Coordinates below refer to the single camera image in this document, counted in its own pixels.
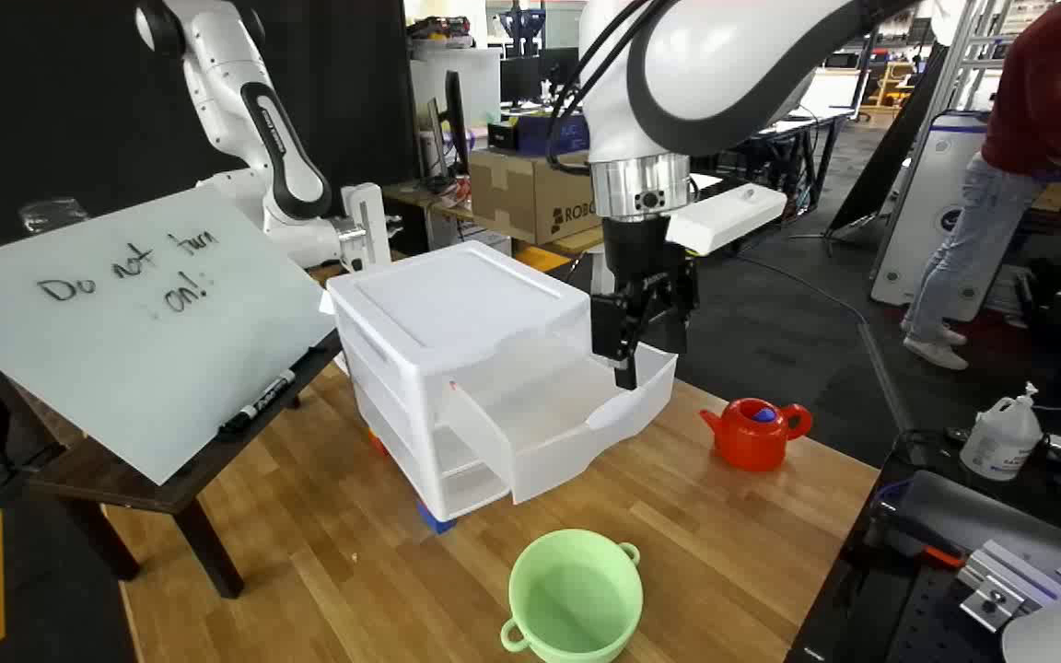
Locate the black whiteboard marker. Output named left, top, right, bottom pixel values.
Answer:
left=214, top=370, right=302, bottom=443

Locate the green plastic cup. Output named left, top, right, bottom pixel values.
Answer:
left=499, top=526, right=648, bottom=663

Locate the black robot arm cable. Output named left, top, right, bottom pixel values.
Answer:
left=546, top=0, right=652, bottom=176

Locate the black clamp with orange handle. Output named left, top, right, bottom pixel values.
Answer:
left=874, top=510, right=965, bottom=575

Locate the dark blue box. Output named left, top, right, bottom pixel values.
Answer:
left=486, top=109, right=593, bottom=159

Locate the person in red sweater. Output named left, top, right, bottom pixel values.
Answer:
left=900, top=0, right=1061, bottom=375

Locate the aluminium extrusion profile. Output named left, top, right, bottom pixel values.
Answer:
left=955, top=539, right=1061, bottom=638

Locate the white leaning panel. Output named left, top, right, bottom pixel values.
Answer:
left=871, top=109, right=993, bottom=308

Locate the cluttered background desk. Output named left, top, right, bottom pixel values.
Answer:
left=738, top=68, right=857, bottom=225

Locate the large cardboard box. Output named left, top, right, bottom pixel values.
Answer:
left=468, top=143, right=609, bottom=245

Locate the red toy teapot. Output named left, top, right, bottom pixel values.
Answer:
left=696, top=392, right=818, bottom=475

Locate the black perforated breadboard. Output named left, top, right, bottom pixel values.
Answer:
left=786, top=461, right=1061, bottom=663

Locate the dark wooden stand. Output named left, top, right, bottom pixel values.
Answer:
left=0, top=326, right=351, bottom=605

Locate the white translucent plastic drawer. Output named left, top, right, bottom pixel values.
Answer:
left=435, top=343, right=680, bottom=507
left=431, top=450, right=516, bottom=520
left=427, top=421, right=491, bottom=478

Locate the white plastic jug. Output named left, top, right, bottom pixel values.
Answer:
left=959, top=379, right=1047, bottom=485

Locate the blue tape piece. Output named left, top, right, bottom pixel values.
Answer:
left=416, top=499, right=460, bottom=539

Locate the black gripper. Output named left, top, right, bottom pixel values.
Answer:
left=589, top=216, right=696, bottom=392

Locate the white plastic drawer cabinet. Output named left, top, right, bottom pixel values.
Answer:
left=324, top=234, right=598, bottom=526

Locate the white wrist camera block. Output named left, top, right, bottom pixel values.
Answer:
left=662, top=179, right=791, bottom=257

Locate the whiteboard with handwritten note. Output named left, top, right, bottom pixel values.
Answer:
left=0, top=189, right=338, bottom=489

